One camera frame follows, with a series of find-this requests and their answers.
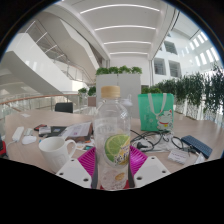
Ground brown planter with shrubs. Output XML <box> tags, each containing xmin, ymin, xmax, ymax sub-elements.
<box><xmin>78</xmin><ymin>86</ymin><xmax>98</xmax><ymax>108</ymax></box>

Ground clear white-lidded water bottle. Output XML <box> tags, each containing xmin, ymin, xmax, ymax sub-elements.
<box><xmin>119</xmin><ymin>95</ymin><xmax>134</xmax><ymax>118</ymax></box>

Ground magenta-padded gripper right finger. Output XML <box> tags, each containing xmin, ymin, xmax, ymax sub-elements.
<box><xmin>127</xmin><ymin>144</ymin><xmax>172</xmax><ymax>190</ymax></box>

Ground open printed booklet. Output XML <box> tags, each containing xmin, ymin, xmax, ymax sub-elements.
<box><xmin>61</xmin><ymin>121</ymin><xmax>94</xmax><ymax>143</ymax></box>

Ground white printed card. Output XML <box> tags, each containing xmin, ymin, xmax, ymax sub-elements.
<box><xmin>167</xmin><ymin>148</ymin><xmax>189</xmax><ymax>165</ymax></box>

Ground white power strip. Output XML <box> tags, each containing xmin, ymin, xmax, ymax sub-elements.
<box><xmin>11</xmin><ymin>126</ymin><xmax>25</xmax><ymax>143</ymax></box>

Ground black notebook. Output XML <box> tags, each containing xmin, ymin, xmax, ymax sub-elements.
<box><xmin>46</xmin><ymin>125</ymin><xmax>68</xmax><ymax>138</ymax></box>

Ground red and black phone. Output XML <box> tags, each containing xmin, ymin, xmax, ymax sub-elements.
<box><xmin>33</xmin><ymin>123</ymin><xmax>48</xmax><ymax>132</ymax></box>

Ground tangled black cables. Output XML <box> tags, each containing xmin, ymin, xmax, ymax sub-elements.
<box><xmin>130</xmin><ymin>129</ymin><xmax>194</xmax><ymax>155</ymax></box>

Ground row of green potted trees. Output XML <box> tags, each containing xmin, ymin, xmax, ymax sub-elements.
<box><xmin>141</xmin><ymin>64</ymin><xmax>224</xmax><ymax>128</ymax></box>

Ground white cabinet topped with plants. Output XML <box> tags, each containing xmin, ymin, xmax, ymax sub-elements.
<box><xmin>95</xmin><ymin>65</ymin><xmax>143</xmax><ymax>119</ymax></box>

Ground clear plastic packet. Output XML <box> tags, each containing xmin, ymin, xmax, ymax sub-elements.
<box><xmin>194</xmin><ymin>152</ymin><xmax>206</xmax><ymax>165</ymax></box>

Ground white ceramic mug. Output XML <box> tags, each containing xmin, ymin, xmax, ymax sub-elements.
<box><xmin>38</xmin><ymin>136</ymin><xmax>78</xmax><ymax>174</ymax></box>

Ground clear lime-label drink bottle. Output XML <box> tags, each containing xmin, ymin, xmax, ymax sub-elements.
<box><xmin>94</xmin><ymin>85</ymin><xmax>132</xmax><ymax>191</ymax></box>

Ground green tote bag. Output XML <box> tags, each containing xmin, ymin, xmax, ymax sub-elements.
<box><xmin>137</xmin><ymin>92</ymin><xmax>175</xmax><ymax>133</ymax></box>

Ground colourful sticker sheet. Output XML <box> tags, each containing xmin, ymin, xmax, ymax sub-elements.
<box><xmin>74</xmin><ymin>142</ymin><xmax>97</xmax><ymax>154</ymax></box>

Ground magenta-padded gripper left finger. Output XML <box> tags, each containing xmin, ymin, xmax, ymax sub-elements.
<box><xmin>55</xmin><ymin>145</ymin><xmax>99</xmax><ymax>190</ymax></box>

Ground long ceiling light strips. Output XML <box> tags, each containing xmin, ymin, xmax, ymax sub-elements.
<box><xmin>79</xmin><ymin>3</ymin><xmax>161</xmax><ymax>56</ymax></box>

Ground black office chair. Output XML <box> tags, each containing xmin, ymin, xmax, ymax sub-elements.
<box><xmin>54</xmin><ymin>102</ymin><xmax>74</xmax><ymax>114</ymax></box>

